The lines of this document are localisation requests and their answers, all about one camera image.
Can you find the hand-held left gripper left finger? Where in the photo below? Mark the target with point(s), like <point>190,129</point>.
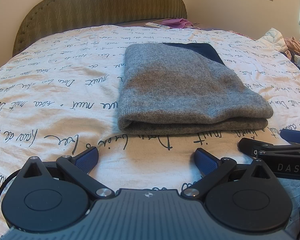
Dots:
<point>86,158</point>

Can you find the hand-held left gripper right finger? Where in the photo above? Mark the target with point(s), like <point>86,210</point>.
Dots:
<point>205,160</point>

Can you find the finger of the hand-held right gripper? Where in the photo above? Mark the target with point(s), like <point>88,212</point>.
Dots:
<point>296,136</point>
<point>252,145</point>

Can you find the grey sweater with navy sleeves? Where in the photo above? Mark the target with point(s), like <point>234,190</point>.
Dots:
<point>180,90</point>

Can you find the white script-print bedsheet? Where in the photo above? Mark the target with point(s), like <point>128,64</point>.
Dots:
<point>52,85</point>

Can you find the pink cloth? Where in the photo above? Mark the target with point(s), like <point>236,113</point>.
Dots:
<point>296,47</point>

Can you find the white quilted cloth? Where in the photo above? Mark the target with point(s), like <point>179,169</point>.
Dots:
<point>272,41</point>

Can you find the purple cloth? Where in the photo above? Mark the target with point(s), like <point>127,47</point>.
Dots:
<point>178,23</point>

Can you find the green upholstered headboard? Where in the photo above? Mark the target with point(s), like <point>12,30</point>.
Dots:
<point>102,5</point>

